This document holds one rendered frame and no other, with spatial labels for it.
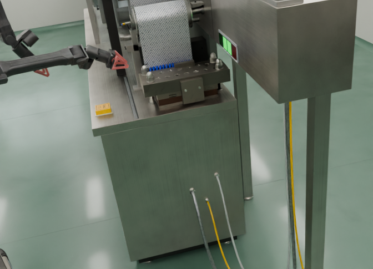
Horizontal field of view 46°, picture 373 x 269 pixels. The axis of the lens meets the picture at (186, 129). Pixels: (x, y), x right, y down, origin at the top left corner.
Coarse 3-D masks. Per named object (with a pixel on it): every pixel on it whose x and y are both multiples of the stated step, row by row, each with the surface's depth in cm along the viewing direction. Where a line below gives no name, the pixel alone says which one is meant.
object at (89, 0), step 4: (88, 0) 290; (88, 4) 291; (92, 4) 348; (88, 8) 292; (92, 8) 349; (88, 12) 294; (92, 12) 294; (92, 16) 295; (92, 20) 296; (92, 24) 297; (96, 24) 340; (92, 28) 299; (96, 28) 299; (96, 32) 300; (96, 36) 302; (96, 40) 303
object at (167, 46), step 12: (144, 36) 205; (156, 36) 206; (168, 36) 207; (180, 36) 208; (144, 48) 207; (156, 48) 209; (168, 48) 210; (180, 48) 211; (144, 60) 210; (156, 60) 211; (168, 60) 213; (180, 60) 214
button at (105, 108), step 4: (100, 104) 208; (104, 104) 207; (108, 104) 207; (96, 108) 204; (100, 108) 204; (104, 108) 203; (108, 108) 203; (96, 112) 202; (100, 112) 203; (104, 112) 203; (108, 112) 203
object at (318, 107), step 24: (240, 72) 238; (240, 96) 245; (240, 120) 252; (312, 120) 154; (240, 144) 259; (312, 144) 158; (312, 168) 163; (312, 192) 168; (312, 216) 173; (312, 240) 179; (312, 264) 185
